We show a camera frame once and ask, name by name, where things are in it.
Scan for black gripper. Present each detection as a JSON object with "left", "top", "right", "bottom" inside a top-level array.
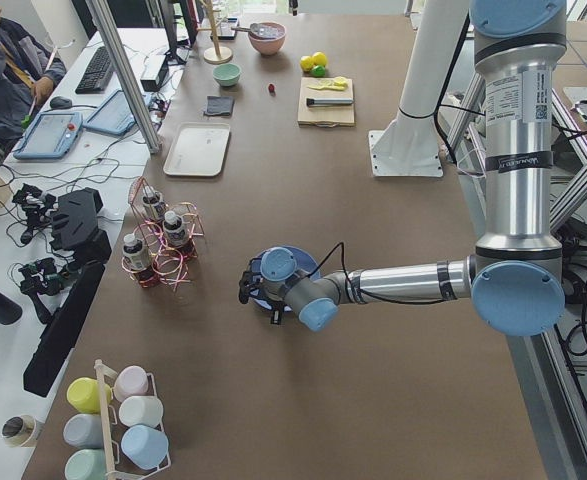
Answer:
[{"left": 238, "top": 270, "right": 285, "bottom": 325}]

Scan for blue plate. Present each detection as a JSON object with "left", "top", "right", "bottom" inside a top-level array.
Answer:
[{"left": 250, "top": 245, "right": 321, "bottom": 311}]

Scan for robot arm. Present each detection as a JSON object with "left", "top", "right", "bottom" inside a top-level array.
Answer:
[{"left": 239, "top": 1, "right": 566, "bottom": 336}]

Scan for tea bottle lower left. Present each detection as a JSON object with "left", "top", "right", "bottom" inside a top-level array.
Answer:
[{"left": 163, "top": 210, "right": 193, "bottom": 255}]

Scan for tea bottle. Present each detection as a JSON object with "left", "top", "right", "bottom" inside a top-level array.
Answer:
[
  {"left": 123, "top": 233, "right": 154, "bottom": 283},
  {"left": 163, "top": 210, "right": 193, "bottom": 255},
  {"left": 142, "top": 185, "right": 167, "bottom": 221}
]

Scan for tea bottle lower right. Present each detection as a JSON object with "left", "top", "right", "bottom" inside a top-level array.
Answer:
[{"left": 123, "top": 233, "right": 154, "bottom": 283}]

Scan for pink cup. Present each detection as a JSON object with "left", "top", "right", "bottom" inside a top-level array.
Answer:
[{"left": 113, "top": 365, "right": 149, "bottom": 402}]

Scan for tea bottle top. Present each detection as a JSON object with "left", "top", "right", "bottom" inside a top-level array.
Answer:
[{"left": 142, "top": 185, "right": 167, "bottom": 221}]

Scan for white cup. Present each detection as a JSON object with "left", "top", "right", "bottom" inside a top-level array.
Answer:
[{"left": 119, "top": 396, "right": 164, "bottom": 428}]

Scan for cream rabbit tray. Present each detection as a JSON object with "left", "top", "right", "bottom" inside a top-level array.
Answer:
[{"left": 163, "top": 122, "right": 230, "bottom": 177}]

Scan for blue cup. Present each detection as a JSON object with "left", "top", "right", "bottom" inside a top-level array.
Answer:
[{"left": 121, "top": 424, "right": 169, "bottom": 470}]

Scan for wooden cutting board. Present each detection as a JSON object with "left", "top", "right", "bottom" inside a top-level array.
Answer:
[{"left": 297, "top": 76, "right": 355, "bottom": 127}]

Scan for yellow cup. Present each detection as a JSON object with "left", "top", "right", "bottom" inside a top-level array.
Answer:
[{"left": 66, "top": 377, "right": 100, "bottom": 414}]

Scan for steel muddler black tip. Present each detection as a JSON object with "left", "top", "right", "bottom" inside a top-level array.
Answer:
[{"left": 305, "top": 97, "right": 354, "bottom": 108}]

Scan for grey folded cloth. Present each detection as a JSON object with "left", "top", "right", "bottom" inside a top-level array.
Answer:
[{"left": 203, "top": 96, "right": 235, "bottom": 117}]

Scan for black long box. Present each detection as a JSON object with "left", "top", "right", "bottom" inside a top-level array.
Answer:
[{"left": 23, "top": 261, "right": 105, "bottom": 397}]

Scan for grey cup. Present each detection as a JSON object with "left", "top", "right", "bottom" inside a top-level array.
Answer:
[{"left": 63, "top": 413, "right": 103, "bottom": 449}]

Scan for yellow plastic knife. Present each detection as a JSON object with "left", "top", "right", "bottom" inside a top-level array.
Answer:
[{"left": 306, "top": 83, "right": 348, "bottom": 91}]

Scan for lemon half thick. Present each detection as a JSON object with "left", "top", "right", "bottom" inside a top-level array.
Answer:
[{"left": 333, "top": 76, "right": 348, "bottom": 89}]

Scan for green cup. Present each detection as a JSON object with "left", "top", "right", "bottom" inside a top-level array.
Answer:
[{"left": 64, "top": 449, "right": 107, "bottom": 480}]

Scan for green bowl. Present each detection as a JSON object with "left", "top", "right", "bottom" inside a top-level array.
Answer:
[{"left": 212, "top": 63, "right": 242, "bottom": 87}]

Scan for green lime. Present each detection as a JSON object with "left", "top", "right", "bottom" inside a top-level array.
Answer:
[{"left": 311, "top": 65, "right": 326, "bottom": 78}]

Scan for yellow lemon lower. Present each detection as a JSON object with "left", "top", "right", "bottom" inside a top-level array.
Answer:
[{"left": 299, "top": 56, "right": 315, "bottom": 72}]

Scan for yellow lemon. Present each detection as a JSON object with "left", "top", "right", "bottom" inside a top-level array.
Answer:
[
  {"left": 299, "top": 56, "right": 315, "bottom": 72},
  {"left": 312, "top": 51, "right": 328, "bottom": 67}
]

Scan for teach pendant far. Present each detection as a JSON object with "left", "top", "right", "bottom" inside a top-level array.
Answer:
[{"left": 83, "top": 89, "right": 136, "bottom": 137}]

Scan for teach pendant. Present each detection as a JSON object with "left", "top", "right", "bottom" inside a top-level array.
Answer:
[
  {"left": 13, "top": 111, "right": 83, "bottom": 160},
  {"left": 83, "top": 89, "right": 136, "bottom": 137}
]

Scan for yellow lemon upper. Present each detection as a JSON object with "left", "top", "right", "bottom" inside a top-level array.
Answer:
[{"left": 312, "top": 51, "right": 328, "bottom": 67}]

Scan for wooden cup stand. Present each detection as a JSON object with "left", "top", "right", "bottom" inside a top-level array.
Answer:
[{"left": 199, "top": 0, "right": 233, "bottom": 65}]

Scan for pink bowl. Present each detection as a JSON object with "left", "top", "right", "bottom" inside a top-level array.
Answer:
[{"left": 248, "top": 22, "right": 286, "bottom": 56}]

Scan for tape roll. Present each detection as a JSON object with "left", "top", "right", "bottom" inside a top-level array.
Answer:
[{"left": 1, "top": 414, "right": 44, "bottom": 447}]

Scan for clear ice cubes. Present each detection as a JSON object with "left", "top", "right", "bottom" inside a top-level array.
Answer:
[{"left": 250, "top": 23, "right": 282, "bottom": 39}]

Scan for steel ice scoop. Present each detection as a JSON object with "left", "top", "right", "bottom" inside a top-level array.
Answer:
[{"left": 232, "top": 23, "right": 280, "bottom": 39}]

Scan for teach pendant near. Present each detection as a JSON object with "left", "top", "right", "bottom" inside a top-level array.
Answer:
[{"left": 13, "top": 111, "right": 83, "bottom": 160}]

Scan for black keyboard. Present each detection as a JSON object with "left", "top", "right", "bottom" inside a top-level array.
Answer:
[{"left": 75, "top": 46, "right": 114, "bottom": 94}]

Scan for computer mouse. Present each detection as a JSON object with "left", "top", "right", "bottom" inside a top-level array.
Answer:
[{"left": 49, "top": 96, "right": 73, "bottom": 110}]

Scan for seated person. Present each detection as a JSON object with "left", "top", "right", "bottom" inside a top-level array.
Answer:
[{"left": 0, "top": 7, "right": 66, "bottom": 152}]

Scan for copper wire bottle rack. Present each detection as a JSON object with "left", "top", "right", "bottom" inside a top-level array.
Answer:
[{"left": 121, "top": 176, "right": 204, "bottom": 290}]

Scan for aluminium frame post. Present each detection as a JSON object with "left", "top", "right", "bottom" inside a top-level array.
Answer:
[{"left": 87, "top": 0, "right": 161, "bottom": 154}]

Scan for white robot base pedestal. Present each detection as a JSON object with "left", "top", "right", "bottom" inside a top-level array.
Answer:
[{"left": 369, "top": 0, "right": 469, "bottom": 177}]

